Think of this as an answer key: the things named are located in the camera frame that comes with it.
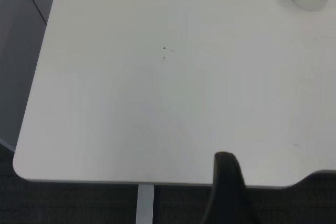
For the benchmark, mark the grey white table leg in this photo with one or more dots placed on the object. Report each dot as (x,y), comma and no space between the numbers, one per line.
(145,204)

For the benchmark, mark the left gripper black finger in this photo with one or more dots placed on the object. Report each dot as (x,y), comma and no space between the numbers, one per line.
(228,190)

